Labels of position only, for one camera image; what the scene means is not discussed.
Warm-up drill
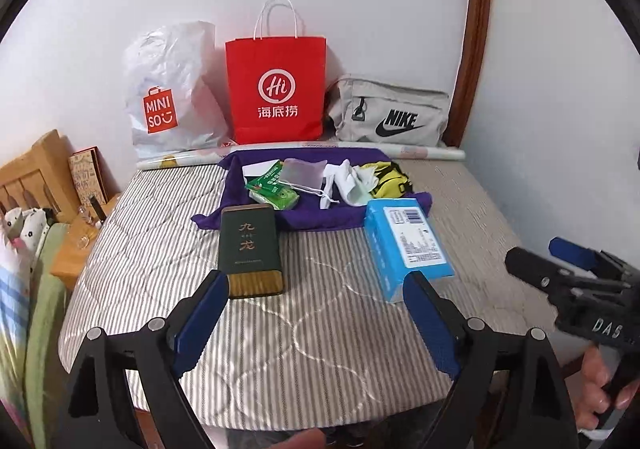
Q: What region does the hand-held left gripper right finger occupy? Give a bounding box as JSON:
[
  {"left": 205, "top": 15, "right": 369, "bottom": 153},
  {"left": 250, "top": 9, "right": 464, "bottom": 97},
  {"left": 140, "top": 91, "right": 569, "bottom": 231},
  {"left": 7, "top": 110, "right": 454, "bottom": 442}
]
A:
[{"left": 402, "top": 270, "right": 578, "bottom": 449}]

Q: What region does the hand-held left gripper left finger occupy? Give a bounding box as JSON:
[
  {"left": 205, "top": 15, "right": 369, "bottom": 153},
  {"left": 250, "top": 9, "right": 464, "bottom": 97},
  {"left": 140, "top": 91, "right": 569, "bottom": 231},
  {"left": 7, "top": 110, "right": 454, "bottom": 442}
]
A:
[{"left": 65, "top": 270, "right": 231, "bottom": 449}]

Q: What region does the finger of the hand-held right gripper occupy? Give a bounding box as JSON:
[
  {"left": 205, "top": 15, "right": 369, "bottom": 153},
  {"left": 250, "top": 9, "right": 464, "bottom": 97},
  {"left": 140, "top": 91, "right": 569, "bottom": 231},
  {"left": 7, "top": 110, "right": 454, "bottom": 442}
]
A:
[
  {"left": 505, "top": 248, "right": 566, "bottom": 297},
  {"left": 548, "top": 237, "right": 601, "bottom": 275}
]

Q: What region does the yellow and black pouch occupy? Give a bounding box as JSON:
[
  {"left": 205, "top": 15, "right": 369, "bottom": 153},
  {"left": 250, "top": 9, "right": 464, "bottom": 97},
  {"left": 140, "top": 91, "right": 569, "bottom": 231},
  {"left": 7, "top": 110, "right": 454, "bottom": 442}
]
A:
[{"left": 360, "top": 160, "right": 415, "bottom": 200}]

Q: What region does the white sock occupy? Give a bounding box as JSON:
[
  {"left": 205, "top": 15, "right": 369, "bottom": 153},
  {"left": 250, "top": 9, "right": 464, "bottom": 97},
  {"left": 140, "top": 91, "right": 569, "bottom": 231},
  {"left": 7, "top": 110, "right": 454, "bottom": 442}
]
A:
[
  {"left": 345, "top": 166, "right": 378, "bottom": 207},
  {"left": 319, "top": 160, "right": 353, "bottom": 211}
]

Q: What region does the white foam block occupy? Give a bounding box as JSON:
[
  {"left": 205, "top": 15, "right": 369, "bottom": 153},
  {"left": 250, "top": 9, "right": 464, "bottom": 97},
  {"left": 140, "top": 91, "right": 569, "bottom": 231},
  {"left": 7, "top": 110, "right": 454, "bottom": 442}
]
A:
[{"left": 241, "top": 160, "right": 281, "bottom": 182}]

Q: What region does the dark green packet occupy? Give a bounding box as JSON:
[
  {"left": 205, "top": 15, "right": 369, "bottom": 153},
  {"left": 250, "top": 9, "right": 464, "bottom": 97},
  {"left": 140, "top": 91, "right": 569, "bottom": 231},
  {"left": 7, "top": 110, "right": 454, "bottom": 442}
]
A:
[{"left": 246, "top": 160, "right": 286, "bottom": 200}]

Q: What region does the mesh drawstring pouch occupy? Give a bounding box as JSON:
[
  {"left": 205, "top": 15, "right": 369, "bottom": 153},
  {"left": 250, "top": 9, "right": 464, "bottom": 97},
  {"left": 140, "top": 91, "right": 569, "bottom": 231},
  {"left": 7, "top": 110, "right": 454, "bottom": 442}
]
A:
[{"left": 279, "top": 158, "right": 341, "bottom": 205}]

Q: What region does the person's right hand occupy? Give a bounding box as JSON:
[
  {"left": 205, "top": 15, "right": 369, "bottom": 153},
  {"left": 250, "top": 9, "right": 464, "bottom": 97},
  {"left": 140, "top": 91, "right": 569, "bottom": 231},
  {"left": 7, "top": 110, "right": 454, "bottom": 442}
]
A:
[{"left": 577, "top": 344, "right": 640, "bottom": 432}]

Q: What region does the person's left hand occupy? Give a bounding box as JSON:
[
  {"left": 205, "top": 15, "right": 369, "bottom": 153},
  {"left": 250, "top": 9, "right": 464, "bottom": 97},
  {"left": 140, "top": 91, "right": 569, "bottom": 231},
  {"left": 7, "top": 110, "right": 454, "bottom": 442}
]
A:
[{"left": 287, "top": 428, "right": 326, "bottom": 449}]

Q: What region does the blue tissue pack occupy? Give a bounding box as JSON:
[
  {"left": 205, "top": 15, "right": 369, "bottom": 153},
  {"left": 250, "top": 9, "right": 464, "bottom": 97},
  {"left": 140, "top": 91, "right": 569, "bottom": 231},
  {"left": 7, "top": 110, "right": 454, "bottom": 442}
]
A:
[{"left": 363, "top": 198, "right": 456, "bottom": 304}]

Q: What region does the striped quilted mat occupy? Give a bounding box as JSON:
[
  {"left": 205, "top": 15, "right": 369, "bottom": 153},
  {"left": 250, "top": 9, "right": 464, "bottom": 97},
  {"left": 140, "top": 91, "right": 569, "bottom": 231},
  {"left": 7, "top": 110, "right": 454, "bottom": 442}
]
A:
[{"left": 57, "top": 160, "right": 561, "bottom": 415}]

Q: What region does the dark green tin box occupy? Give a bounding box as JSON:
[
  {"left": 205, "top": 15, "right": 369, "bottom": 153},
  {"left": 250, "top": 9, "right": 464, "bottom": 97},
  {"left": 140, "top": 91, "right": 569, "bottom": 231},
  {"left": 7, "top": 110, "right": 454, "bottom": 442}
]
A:
[{"left": 218, "top": 204, "right": 285, "bottom": 299}]

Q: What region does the wooden nightstand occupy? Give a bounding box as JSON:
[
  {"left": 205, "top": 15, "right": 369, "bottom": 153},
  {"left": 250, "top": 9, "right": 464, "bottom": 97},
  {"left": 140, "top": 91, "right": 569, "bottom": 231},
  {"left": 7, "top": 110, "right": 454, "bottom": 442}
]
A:
[{"left": 51, "top": 192, "right": 123, "bottom": 290}]

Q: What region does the purple cloth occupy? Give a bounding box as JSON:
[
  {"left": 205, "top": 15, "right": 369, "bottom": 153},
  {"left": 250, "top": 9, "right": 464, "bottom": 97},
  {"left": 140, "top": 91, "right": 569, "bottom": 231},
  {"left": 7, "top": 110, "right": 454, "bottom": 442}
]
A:
[{"left": 192, "top": 148, "right": 433, "bottom": 232}]

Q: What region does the rolled patterned paper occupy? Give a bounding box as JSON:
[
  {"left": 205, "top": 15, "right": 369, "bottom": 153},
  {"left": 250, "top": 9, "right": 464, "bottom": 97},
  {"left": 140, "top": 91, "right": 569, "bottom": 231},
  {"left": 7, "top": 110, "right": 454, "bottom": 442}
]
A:
[{"left": 136, "top": 142, "right": 466, "bottom": 171}]

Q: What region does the patterned notebook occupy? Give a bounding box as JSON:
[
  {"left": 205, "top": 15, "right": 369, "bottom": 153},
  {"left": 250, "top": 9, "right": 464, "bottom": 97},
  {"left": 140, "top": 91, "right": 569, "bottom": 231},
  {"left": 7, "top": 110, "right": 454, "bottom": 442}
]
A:
[{"left": 68, "top": 146, "right": 108, "bottom": 205}]

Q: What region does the colourful striped blanket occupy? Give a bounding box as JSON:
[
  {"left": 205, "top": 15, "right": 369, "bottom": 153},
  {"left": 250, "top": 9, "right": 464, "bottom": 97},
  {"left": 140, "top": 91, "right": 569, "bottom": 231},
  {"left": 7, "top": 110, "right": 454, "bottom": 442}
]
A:
[{"left": 0, "top": 234, "right": 31, "bottom": 430}]

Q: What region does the grey waist bag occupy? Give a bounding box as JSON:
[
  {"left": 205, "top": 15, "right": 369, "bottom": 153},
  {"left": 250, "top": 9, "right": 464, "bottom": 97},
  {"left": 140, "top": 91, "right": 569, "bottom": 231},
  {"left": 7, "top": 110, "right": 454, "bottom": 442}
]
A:
[{"left": 327, "top": 75, "right": 451, "bottom": 147}]

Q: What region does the spotted white pillow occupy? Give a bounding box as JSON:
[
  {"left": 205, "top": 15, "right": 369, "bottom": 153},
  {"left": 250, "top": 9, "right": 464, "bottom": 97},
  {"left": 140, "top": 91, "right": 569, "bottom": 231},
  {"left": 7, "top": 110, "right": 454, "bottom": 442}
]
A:
[{"left": 2, "top": 206, "right": 53, "bottom": 280}]

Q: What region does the wooden headboard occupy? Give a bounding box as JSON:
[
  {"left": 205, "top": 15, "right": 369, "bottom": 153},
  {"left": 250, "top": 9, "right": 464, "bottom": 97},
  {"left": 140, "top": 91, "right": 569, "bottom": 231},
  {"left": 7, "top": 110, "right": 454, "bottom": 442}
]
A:
[{"left": 0, "top": 129, "right": 83, "bottom": 225}]

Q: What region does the white plastic shopping bag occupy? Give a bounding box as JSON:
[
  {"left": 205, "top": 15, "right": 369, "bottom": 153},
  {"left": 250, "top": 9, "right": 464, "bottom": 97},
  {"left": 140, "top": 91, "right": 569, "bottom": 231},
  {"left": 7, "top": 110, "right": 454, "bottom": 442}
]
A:
[{"left": 123, "top": 20, "right": 232, "bottom": 160}]

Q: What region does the red paper shopping bag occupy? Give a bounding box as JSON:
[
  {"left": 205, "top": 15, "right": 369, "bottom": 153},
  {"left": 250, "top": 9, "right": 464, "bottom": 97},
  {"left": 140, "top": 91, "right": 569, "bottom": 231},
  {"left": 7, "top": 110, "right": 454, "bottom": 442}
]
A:
[{"left": 225, "top": 0, "right": 328, "bottom": 145}]

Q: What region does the wooden door frame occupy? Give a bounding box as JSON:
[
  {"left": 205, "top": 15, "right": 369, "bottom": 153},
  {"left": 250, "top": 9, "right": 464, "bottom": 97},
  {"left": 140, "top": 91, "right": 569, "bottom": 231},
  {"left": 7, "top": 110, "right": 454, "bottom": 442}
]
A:
[{"left": 442, "top": 0, "right": 493, "bottom": 147}]

